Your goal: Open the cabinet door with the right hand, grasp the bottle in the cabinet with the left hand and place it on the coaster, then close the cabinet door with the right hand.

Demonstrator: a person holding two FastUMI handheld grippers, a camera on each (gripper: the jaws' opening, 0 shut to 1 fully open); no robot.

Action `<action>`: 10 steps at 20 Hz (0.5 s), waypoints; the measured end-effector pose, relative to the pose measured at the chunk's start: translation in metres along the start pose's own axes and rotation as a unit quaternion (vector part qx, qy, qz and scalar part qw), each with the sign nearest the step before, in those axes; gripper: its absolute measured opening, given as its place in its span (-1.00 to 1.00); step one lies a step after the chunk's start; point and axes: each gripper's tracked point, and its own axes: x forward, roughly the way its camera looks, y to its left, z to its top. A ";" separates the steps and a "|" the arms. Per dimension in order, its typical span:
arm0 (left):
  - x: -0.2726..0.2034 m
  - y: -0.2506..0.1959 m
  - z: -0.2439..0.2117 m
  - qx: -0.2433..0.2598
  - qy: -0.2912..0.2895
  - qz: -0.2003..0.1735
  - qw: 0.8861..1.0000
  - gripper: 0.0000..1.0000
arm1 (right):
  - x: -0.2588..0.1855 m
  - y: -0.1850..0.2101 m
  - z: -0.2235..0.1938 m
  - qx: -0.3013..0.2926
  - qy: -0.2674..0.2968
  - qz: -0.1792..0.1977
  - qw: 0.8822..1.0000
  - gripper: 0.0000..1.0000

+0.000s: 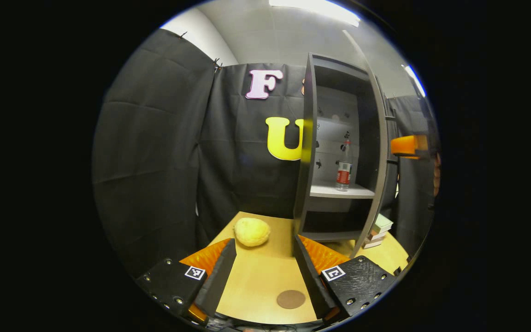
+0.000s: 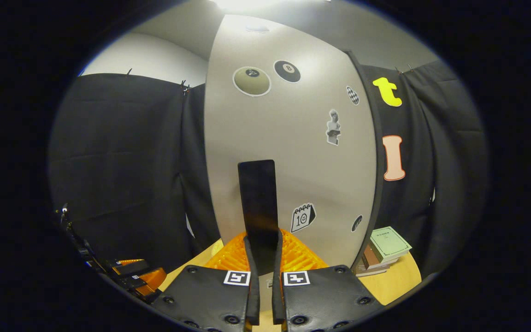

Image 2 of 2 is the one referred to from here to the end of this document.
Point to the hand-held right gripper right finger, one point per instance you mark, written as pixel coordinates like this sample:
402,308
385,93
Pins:
277,295

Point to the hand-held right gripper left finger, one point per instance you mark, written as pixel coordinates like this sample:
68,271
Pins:
252,286

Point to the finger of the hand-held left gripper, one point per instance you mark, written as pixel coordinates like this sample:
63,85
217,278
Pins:
148,283
132,267

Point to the grey cabinet door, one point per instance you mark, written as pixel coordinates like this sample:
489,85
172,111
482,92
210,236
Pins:
247,129

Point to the grey book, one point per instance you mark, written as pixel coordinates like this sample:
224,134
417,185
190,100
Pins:
367,271

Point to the black backdrop cloth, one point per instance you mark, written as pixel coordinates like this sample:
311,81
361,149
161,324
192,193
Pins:
122,161

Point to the brown book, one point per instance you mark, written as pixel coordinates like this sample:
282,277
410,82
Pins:
370,258

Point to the green book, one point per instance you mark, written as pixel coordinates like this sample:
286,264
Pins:
389,242

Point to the ceiling light panel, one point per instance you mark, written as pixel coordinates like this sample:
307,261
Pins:
247,3

